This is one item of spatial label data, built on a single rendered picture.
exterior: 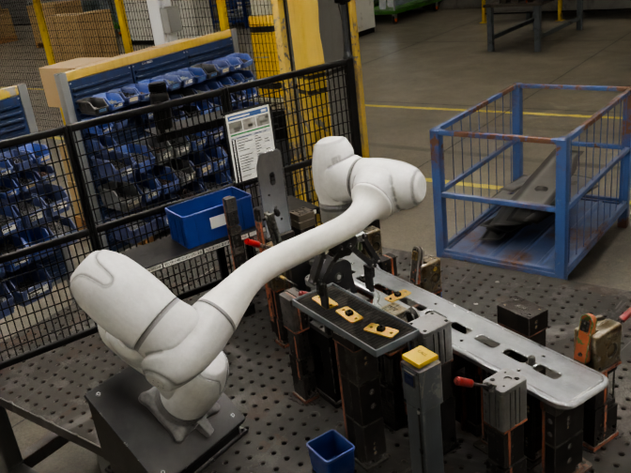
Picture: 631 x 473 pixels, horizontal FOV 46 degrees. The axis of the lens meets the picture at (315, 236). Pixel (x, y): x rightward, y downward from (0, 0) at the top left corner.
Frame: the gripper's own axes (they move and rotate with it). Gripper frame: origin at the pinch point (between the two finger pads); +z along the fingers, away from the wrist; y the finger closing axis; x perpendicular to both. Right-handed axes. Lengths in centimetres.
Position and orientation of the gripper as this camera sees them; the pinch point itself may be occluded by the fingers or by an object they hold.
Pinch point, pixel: (347, 295)
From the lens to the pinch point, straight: 189.3
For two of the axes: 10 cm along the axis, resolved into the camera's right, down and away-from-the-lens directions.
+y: 8.6, -2.8, 4.2
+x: -4.9, -2.9, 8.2
